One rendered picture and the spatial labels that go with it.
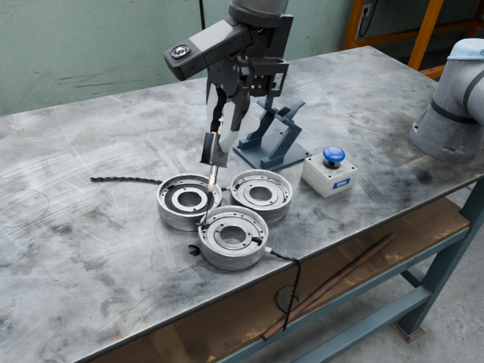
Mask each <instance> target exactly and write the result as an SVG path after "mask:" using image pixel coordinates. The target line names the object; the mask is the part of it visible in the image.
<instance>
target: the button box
mask: <svg viewBox="0 0 484 363"><path fill-rule="evenodd" d="M357 172H358V169H357V168H356V167H355V166H353V165H352V164H351V163H349V162H348V161H347V160H346V159H344V160H343V161H341V162H335V164H331V163H329V162H328V160H327V159H325V158H324V157H323V153H319V154H317V155H314V156H311V157H308V158H305V160H304V164H303V168H302V173H301V178H302V179H303V180H304V181H305V182H306V183H307V184H309V185H310V186H311V187H312V188H313V189H314V190H315V191H316V192H317V193H319V195H320V196H321V197H322V198H323V199H325V198H328V197H331V196H334V195H335V194H338V193H341V192H344V191H346V190H348V189H351V188H352V187H353V184H354V180H355V178H356V175H357Z"/></svg>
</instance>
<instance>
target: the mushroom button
mask: <svg viewBox="0 0 484 363"><path fill-rule="evenodd" d="M323 157H324V158H325V159H327V160H328V162H329V163H331V164H335V162H341V161H343V160H344V159H345V153H344V151H343V150H342V149H341V148H339V147H336V146H328V147H326V148H325V149H324V150H323Z"/></svg>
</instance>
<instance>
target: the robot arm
mask: <svg viewBox="0 0 484 363"><path fill-rule="evenodd" d="M288 1H289V0H231V1H230V6H229V10H228V13H229V15H230V16H228V17H226V18H225V19H222V20H220V21H219V22H217V23H215V24H214V25H212V26H210V27H208V28H206V29H205V30H203V31H201V32H198V33H197V34H196V35H193V36H191V37H190V38H188V39H186V40H184V41H183V42H181V43H179V44H177V45H175V46H174V47H172V48H169V49H168V50H166V51H164V53H163V57H164V59H165V61H166V64H167V66H168V67H169V69H170V71H171V72H172V73H173V74H174V75H175V77H176V78H177V79H178V80H180V81H185V80H187V79H188V78H190V77H192V76H193V75H195V74H197V73H199V72H200V71H203V70H204V69H206V68H208V67H210V66H211V68H210V71H209V73H208V77H207V87H206V105H207V124H208V131H209V133H212V132H216V133H217V132H218V126H219V121H218V120H219V119H220V118H221V116H222V113H223V115H224V121H223V125H222V127H221V136H220V139H219V141H218V142H219V144H220V147H221V149H222V151H223V153H225V152H228V151H229V149H230V148H231V147H232V146H233V144H234V142H235V141H236V139H237V138H240V137H243V136H245V135H248V134H250V133H253V132H255V131H256V130H258V128H259V126H260V120H259V118H257V117H254V116H253V115H251V99H250V96H253V97H265V96H266V95H267V96H266V97H267V98H270V97H280V95H281V93H282V88H283V85H284V80H285V77H286V75H287V70H288V67H289V63H288V62H287V61H285V60H284V59H283V55H284V51H285V48H286V45H287V40H288V37H289V34H290V30H291V26H292V22H293V19H294V17H293V16H292V15H291V14H285V11H286V9H287V5H288ZM447 59H448V61H447V64H446V65H445V68H444V70H443V73H442V76H441V78H440V80H439V83H438V85H437V88H436V91H435V92H434V95H433V98H432V100H431V103H430V105H429V106H428V107H427V108H426V109H425V110H424V111H423V113H422V114H421V115H420V116H419V117H418V119H417V120H416V121H415V122H414V123H413V125H412V128H411V131H410V132H409V137H410V139H411V142H412V143H413V144H414V145H415V147H417V148H418V149H419V150H420V151H422V152H424V153H425V154H427V155H429V156H431V157H434V158H437V159H439V160H442V161H447V162H451V163H468V162H471V161H474V160H475V159H476V158H477V157H478V156H479V154H480V152H481V151H482V149H483V141H484V39H464V40H460V41H459V42H457V43H456V44H455V45H454V47H453V49H452V52H451V54H450V56H448V58H447ZM276 73H283V76H282V80H281V84H280V86H279V89H273V88H275V86H276V83H277V82H276V81H274V78H275V75H276Z"/></svg>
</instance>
